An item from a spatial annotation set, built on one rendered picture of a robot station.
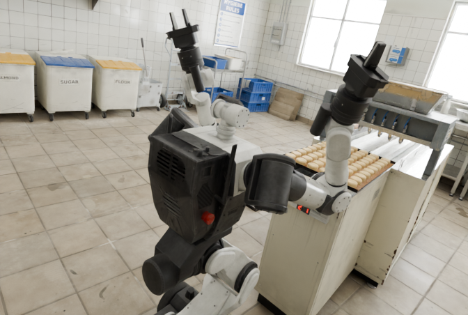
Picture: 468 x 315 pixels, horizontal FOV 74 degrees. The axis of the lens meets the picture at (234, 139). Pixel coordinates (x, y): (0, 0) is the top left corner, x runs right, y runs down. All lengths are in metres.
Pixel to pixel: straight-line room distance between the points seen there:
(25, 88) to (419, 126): 3.88
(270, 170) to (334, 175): 0.26
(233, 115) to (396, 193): 1.42
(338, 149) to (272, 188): 0.22
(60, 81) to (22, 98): 0.44
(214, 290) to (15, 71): 3.41
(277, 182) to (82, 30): 4.44
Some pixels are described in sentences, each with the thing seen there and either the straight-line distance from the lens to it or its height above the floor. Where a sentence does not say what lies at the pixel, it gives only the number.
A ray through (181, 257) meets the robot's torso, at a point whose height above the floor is 0.76.
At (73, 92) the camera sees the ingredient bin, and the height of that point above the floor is 0.37.
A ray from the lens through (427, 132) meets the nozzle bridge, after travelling 2.11.
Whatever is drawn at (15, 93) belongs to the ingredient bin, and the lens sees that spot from 4.30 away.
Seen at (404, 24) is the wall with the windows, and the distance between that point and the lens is 5.64.
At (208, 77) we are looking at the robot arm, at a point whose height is 1.25.
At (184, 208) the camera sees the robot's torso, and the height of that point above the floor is 0.95.
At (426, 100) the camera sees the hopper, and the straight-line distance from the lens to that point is 2.06.
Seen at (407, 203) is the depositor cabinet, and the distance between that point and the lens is 2.13.
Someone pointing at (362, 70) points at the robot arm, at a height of 1.40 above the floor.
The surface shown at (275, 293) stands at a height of 0.16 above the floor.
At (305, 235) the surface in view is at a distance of 1.62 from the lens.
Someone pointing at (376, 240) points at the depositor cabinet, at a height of 0.36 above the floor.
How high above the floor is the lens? 1.43
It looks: 19 degrees down
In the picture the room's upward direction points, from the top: 11 degrees clockwise
